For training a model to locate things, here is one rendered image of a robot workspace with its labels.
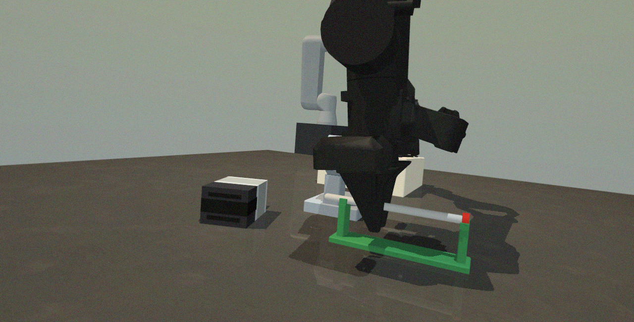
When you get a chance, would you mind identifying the green u-shaped cradle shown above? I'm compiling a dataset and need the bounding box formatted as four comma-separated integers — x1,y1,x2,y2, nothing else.
329,198,471,274

